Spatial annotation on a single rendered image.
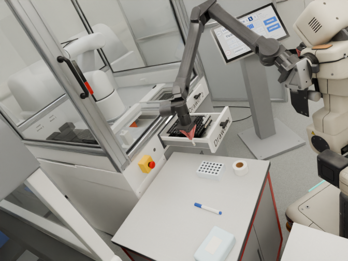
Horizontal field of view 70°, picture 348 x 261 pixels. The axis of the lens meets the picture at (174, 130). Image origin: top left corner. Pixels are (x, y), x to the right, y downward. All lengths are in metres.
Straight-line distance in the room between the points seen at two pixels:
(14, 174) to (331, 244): 0.97
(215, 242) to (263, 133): 1.69
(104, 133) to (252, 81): 1.45
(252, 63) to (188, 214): 1.42
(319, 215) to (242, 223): 0.69
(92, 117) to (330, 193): 1.42
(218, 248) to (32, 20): 1.05
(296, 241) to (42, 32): 1.17
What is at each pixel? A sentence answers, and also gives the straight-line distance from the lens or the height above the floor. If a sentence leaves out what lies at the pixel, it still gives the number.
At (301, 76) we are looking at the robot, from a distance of 1.06.
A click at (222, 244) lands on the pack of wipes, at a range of 1.01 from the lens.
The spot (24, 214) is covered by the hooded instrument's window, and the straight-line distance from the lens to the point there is 0.78.
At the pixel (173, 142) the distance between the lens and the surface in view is 1.44.
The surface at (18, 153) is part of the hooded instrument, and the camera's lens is 0.72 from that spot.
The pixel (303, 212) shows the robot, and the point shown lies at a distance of 1.70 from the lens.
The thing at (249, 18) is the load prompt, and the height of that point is 1.16.
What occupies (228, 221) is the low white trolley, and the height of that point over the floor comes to 0.76.
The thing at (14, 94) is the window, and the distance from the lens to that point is 1.56.
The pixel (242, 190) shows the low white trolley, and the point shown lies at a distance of 1.19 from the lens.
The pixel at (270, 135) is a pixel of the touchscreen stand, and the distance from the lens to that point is 2.60.
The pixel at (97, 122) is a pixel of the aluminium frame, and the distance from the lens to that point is 1.15.
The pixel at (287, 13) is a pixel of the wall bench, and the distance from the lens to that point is 4.13.
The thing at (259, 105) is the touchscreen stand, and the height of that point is 0.42.
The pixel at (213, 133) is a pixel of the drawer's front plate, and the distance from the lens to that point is 1.29.
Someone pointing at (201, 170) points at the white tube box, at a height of 0.80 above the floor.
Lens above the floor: 1.65
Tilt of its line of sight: 31 degrees down
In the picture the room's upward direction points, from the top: 24 degrees counter-clockwise
